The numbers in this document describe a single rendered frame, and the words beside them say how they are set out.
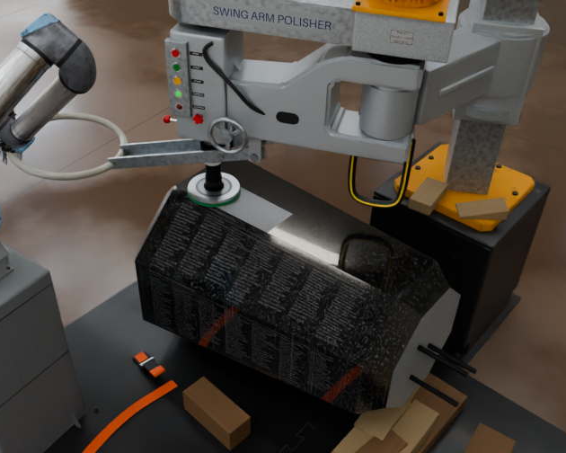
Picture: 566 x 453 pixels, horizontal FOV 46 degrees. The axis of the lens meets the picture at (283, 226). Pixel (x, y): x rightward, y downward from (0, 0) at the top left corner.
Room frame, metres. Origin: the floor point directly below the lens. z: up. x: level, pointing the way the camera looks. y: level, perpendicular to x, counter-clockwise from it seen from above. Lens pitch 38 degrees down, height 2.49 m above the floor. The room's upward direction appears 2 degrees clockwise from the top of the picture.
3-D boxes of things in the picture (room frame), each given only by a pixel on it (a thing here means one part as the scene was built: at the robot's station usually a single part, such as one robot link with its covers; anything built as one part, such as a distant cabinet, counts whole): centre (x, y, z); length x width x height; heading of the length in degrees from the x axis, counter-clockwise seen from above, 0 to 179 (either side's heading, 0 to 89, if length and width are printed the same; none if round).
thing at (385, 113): (2.10, -0.35, 1.39); 0.19 x 0.19 x 0.20
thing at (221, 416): (1.75, 0.25, 0.07); 0.30 x 0.12 x 0.12; 48
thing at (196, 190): (2.26, 0.29, 0.89); 0.21 x 0.21 x 0.01
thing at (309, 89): (2.15, -0.09, 1.35); 0.74 x 0.23 x 0.49; 76
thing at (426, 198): (2.38, -0.63, 0.81); 0.20 x 0.10 x 0.05; 149
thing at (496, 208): (2.31, -0.84, 0.80); 0.20 x 0.10 x 0.05; 91
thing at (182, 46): (2.16, 0.39, 1.42); 0.08 x 0.03 x 0.28; 76
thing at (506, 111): (2.55, -0.82, 1.36); 0.35 x 0.35 x 0.41
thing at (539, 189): (2.55, -0.82, 0.37); 0.66 x 0.66 x 0.74; 51
